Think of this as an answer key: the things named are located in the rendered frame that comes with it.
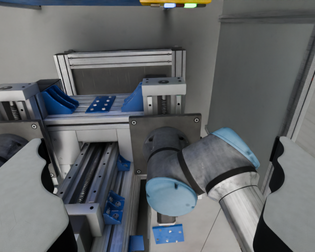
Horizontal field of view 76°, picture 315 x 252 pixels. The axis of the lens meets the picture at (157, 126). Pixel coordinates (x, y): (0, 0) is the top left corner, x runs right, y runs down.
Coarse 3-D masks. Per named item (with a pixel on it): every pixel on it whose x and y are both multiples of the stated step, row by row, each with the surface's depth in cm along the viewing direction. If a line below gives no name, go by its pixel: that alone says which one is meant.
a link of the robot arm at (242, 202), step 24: (192, 144) 48; (216, 144) 44; (240, 144) 41; (192, 168) 44; (216, 168) 41; (240, 168) 40; (216, 192) 41; (240, 192) 38; (240, 216) 37; (240, 240) 36
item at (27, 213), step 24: (0, 168) 8; (24, 168) 8; (0, 192) 7; (24, 192) 7; (48, 192) 7; (0, 216) 6; (24, 216) 6; (48, 216) 6; (0, 240) 6; (24, 240) 6; (48, 240) 6; (72, 240) 7
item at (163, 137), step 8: (160, 128) 62; (168, 128) 62; (152, 136) 61; (160, 136) 59; (168, 136) 59; (176, 136) 60; (184, 136) 62; (144, 144) 62; (152, 144) 60; (160, 144) 57; (168, 144) 57; (176, 144) 58; (184, 144) 60; (144, 152) 61; (152, 152) 57
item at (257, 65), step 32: (224, 0) 130; (256, 0) 90; (288, 0) 68; (224, 32) 130; (256, 32) 90; (288, 32) 69; (224, 64) 131; (256, 64) 90; (288, 64) 69; (224, 96) 131; (256, 96) 90; (288, 96) 69; (256, 128) 90
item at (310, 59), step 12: (264, 12) 82; (276, 12) 74; (288, 12) 68; (300, 12) 62; (312, 12) 58; (312, 36) 58; (312, 48) 58; (312, 60) 58; (300, 72) 62; (312, 72) 59; (300, 84) 62; (300, 96) 63; (288, 108) 68; (300, 108) 65; (288, 120) 68; (288, 132) 69; (264, 180) 83; (264, 192) 83
